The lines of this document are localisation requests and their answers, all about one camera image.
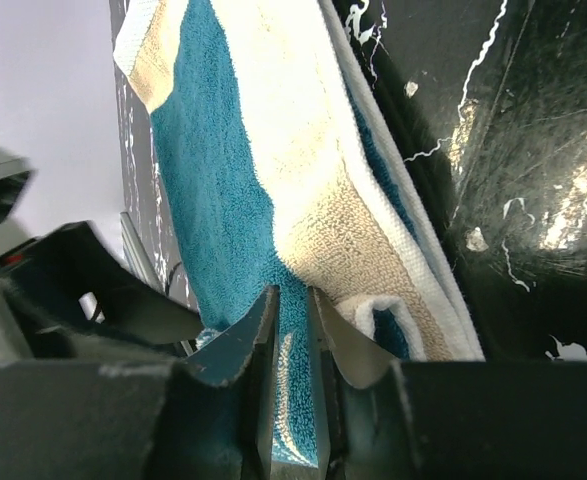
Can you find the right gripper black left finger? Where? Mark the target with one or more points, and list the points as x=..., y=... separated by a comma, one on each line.
x=204, y=417

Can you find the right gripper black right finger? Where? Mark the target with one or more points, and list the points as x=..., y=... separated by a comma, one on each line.
x=378, y=417

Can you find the teal Doraemon towel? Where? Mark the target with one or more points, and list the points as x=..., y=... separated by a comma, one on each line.
x=279, y=169

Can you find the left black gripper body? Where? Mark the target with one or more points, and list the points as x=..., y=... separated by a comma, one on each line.
x=64, y=296

